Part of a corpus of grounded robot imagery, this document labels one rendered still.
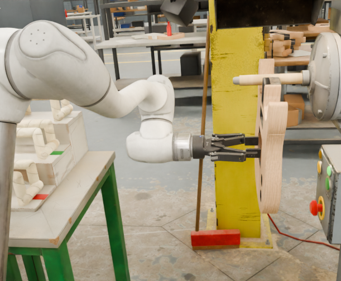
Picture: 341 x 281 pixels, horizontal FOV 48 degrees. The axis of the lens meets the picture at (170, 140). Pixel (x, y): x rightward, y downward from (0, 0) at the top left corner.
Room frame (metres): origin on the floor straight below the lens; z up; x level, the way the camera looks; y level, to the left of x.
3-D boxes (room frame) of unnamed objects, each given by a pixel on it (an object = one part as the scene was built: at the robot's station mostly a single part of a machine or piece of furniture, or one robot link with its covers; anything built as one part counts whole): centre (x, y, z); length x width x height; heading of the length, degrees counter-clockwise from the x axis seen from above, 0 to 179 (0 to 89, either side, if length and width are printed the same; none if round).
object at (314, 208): (0.83, -0.37, 0.98); 0.04 x 0.04 x 0.04; 80
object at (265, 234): (2.12, -0.41, 0.02); 0.40 x 0.40 x 0.02; 80
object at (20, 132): (1.20, 0.52, 1.12); 0.20 x 0.03 x 0.03; 79
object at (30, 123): (1.28, 0.50, 1.12); 0.20 x 0.03 x 0.03; 79
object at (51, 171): (1.24, 0.51, 0.98); 0.27 x 0.16 x 0.09; 80
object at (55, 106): (1.35, 0.41, 1.15); 0.03 x 0.03 x 0.09
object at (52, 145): (1.23, 0.42, 1.04); 0.11 x 0.03 x 0.03; 170
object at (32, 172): (1.11, 0.45, 0.99); 0.03 x 0.03 x 0.09
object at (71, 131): (1.40, 0.48, 1.02); 0.27 x 0.15 x 0.17; 80
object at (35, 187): (1.07, 0.45, 0.96); 0.11 x 0.03 x 0.03; 170
